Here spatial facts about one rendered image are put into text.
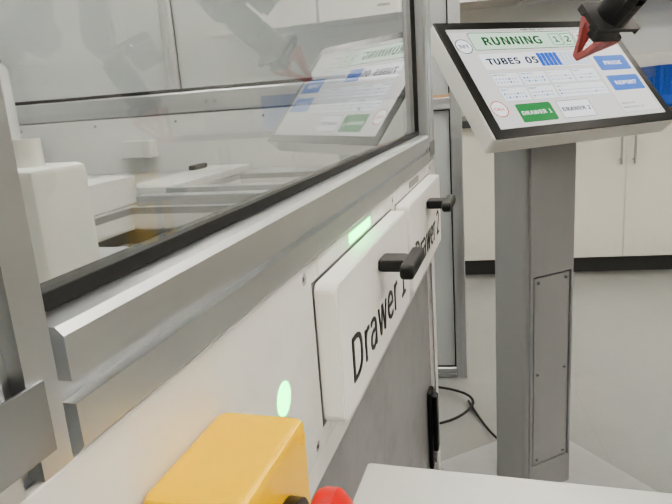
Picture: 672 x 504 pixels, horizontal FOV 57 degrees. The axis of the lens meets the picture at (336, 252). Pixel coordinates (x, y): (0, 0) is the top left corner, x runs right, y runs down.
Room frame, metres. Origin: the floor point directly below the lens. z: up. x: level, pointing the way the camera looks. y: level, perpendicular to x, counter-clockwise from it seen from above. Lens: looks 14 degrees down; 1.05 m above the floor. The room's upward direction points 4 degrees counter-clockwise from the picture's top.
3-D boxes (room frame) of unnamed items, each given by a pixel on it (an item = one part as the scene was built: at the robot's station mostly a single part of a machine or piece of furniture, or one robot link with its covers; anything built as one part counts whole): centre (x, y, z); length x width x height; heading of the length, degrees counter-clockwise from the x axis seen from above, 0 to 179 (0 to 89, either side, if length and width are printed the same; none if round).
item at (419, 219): (0.86, -0.12, 0.87); 0.29 x 0.02 x 0.11; 163
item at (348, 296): (0.56, -0.03, 0.87); 0.29 x 0.02 x 0.11; 163
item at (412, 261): (0.55, -0.06, 0.91); 0.07 x 0.04 x 0.01; 163
